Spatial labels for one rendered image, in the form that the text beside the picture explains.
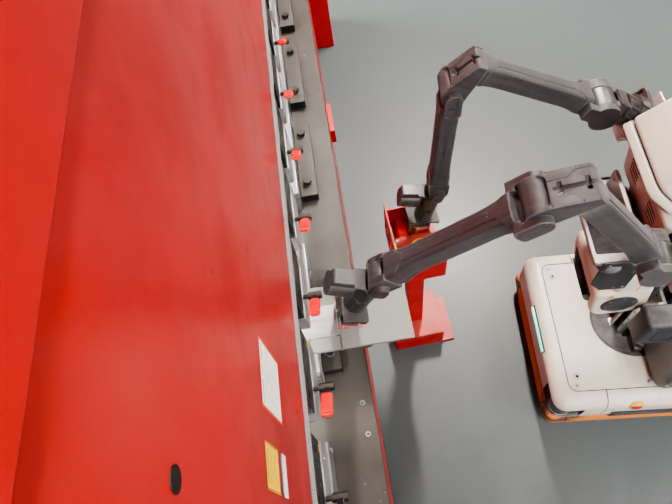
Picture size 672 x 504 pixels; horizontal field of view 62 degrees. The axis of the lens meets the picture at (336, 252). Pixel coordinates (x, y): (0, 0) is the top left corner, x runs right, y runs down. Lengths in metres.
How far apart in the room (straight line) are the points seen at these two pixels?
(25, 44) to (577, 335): 2.15
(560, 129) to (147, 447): 2.94
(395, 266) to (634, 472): 1.58
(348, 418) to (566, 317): 1.09
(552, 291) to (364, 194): 1.05
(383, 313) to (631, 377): 1.11
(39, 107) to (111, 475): 0.17
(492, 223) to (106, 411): 0.83
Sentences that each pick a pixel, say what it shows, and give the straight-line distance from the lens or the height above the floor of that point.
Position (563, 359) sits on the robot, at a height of 0.28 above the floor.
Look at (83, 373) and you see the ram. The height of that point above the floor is 2.09.
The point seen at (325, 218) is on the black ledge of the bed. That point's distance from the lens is 1.74.
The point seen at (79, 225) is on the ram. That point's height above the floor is 2.11.
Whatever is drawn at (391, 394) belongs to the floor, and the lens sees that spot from 2.41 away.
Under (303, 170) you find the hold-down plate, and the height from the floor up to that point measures 0.91.
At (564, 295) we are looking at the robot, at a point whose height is 0.28.
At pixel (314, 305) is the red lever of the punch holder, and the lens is 1.13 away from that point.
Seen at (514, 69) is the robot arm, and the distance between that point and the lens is 1.38.
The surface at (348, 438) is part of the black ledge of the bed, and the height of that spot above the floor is 0.87.
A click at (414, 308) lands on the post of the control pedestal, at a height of 0.26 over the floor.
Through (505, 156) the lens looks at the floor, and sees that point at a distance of 2.99.
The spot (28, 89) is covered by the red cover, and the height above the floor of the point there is 2.19.
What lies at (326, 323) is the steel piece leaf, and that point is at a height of 1.00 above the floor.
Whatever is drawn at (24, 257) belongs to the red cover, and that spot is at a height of 2.17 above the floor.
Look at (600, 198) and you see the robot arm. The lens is 0.99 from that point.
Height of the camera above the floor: 2.33
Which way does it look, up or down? 61 degrees down
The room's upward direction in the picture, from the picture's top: 14 degrees counter-clockwise
